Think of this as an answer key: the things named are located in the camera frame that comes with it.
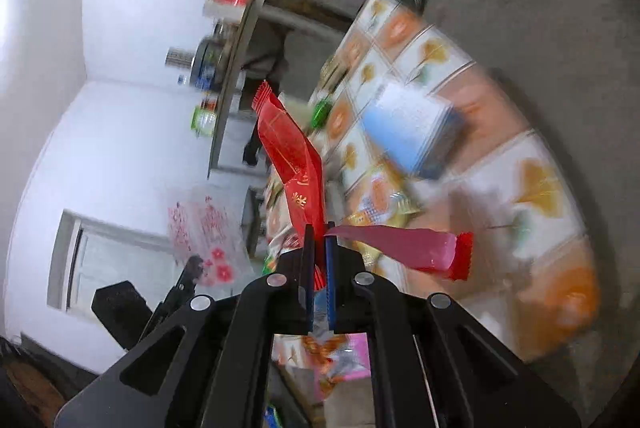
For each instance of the yellow orange snack packet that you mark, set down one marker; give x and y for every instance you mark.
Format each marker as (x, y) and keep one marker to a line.
(385, 205)

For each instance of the grey metal desk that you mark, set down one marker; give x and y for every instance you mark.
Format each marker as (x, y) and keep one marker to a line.
(237, 57)

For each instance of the pink orange chip bag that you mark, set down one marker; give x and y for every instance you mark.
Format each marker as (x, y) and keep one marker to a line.
(325, 358)

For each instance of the blue label bottle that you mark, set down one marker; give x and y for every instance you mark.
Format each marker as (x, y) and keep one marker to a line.
(205, 77)

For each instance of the green packet on desk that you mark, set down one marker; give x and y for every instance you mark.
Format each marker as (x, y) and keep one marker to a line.
(204, 120)

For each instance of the small green snack packet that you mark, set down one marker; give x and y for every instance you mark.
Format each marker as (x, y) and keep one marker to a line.
(321, 113)

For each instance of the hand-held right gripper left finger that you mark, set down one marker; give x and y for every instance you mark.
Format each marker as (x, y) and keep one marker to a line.
(310, 308)

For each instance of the ribbed metal container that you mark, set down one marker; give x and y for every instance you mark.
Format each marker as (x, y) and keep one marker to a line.
(179, 57)

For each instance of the clear flower print bag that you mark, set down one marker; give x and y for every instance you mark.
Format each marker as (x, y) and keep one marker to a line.
(210, 233)

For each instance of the grey round tin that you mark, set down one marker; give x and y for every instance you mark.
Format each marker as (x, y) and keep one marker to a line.
(207, 55)

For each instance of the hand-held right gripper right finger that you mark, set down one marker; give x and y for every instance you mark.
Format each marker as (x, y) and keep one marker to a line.
(330, 278)

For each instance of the blue white paper box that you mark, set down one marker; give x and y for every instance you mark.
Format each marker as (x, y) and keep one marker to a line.
(407, 127)

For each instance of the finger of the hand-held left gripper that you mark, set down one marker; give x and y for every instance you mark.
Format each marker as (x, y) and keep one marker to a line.
(177, 290)

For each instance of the red snack wrapper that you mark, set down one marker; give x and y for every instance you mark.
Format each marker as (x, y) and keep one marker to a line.
(290, 147)

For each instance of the ginkgo patterned tablecloth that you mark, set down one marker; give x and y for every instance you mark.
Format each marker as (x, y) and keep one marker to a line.
(525, 188)

